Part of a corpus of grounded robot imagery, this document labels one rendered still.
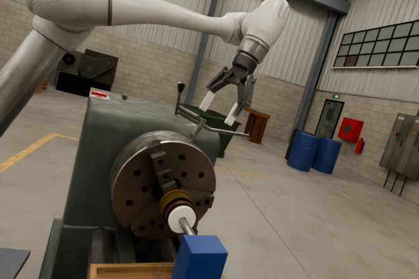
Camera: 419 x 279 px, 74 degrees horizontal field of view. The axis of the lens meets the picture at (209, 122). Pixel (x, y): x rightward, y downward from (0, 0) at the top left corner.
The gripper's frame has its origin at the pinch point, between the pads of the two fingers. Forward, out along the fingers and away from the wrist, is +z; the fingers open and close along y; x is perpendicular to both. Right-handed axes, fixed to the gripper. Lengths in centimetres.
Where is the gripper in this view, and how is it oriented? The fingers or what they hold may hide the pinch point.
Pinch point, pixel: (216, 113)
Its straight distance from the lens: 88.6
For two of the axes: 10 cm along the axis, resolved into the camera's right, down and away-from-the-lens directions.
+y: -5.9, -3.5, 7.3
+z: -5.0, 8.7, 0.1
